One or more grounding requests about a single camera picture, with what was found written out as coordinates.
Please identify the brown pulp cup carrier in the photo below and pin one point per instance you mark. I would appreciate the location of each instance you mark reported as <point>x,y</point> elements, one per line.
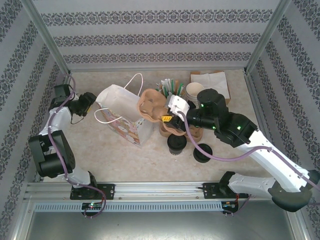
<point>152,100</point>
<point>196,137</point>

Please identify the black plastic cup lid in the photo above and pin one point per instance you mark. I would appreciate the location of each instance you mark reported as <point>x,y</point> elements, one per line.
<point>176,142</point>
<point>203,155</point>

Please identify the cartoon print paper bag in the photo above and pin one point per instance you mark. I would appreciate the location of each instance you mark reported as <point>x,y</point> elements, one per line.
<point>117,100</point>

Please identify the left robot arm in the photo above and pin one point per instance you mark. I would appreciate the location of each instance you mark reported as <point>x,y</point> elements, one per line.
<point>52,155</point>

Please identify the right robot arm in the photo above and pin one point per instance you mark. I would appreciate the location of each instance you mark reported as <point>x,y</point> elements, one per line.
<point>275,165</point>

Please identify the brown cardboard tray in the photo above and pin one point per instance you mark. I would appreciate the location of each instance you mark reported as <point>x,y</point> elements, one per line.
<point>228,101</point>

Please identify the white paper napkin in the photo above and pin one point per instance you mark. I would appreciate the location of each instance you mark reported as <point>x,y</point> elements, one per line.
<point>215,83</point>

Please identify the small circuit board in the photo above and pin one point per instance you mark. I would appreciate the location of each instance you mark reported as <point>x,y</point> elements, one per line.
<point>228,204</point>
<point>92,205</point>

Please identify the grey sheet metal panel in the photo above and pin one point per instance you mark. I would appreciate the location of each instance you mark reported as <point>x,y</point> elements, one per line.
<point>160,227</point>

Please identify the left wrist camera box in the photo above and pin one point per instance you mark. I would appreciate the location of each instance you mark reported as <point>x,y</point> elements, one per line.
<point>76,96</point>

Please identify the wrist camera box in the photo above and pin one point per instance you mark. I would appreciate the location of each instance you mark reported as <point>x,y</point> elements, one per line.
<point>76,96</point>
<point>178,105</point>

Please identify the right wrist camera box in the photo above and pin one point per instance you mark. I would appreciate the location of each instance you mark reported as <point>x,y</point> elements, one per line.
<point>178,105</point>

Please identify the aluminium frame bar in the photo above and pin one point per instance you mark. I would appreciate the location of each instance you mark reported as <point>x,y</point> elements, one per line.
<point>150,70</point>

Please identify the aluminium mounting rail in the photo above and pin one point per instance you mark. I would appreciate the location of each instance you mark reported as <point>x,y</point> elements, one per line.
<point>160,191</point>

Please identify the aluminium frame post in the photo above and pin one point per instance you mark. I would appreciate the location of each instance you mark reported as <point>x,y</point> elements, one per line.
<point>45,35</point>
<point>268,35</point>

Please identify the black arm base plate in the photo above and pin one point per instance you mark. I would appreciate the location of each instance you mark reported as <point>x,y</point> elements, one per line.
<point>107,191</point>
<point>208,191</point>

